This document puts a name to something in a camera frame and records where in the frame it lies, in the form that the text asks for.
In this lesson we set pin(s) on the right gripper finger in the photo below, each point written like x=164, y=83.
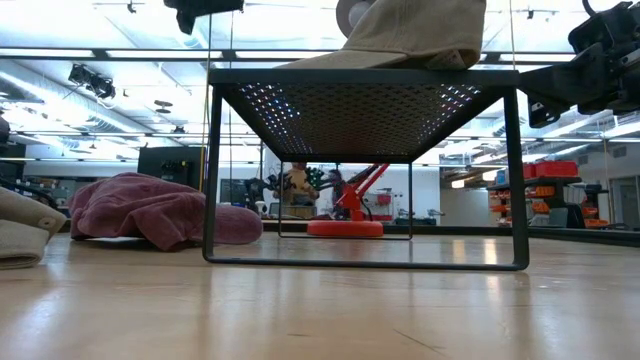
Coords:
x=547, y=96
x=575, y=75

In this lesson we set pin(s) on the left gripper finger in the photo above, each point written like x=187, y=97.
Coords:
x=187, y=21

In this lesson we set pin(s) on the khaki baseball cap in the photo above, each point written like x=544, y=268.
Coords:
x=20, y=240
x=425, y=30

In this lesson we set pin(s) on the pink towel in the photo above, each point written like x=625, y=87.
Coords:
x=135, y=210

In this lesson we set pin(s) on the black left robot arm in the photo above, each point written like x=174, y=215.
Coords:
x=3, y=130

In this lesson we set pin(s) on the black background robot arm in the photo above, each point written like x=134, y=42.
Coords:
x=332, y=185
x=257, y=190

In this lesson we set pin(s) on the red storage bin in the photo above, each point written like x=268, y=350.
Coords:
x=555, y=169

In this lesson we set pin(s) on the shelf with orange bins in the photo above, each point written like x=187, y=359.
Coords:
x=545, y=200

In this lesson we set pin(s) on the black ceiling-mounted device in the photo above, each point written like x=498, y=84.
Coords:
x=92, y=81

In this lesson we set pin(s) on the black monitor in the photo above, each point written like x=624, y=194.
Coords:
x=165, y=167

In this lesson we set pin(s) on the black perforated metal rack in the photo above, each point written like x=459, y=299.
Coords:
x=360, y=77

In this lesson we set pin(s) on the person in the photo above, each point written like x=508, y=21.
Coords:
x=300, y=187

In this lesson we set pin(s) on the red desk lamp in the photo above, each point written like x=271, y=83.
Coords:
x=345, y=229

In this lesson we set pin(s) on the black overhead frame beam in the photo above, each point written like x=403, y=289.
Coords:
x=230, y=55

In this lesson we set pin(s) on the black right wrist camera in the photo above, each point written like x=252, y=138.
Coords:
x=600, y=25

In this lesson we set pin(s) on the black aluminium table frame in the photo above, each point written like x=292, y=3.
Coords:
x=450, y=231

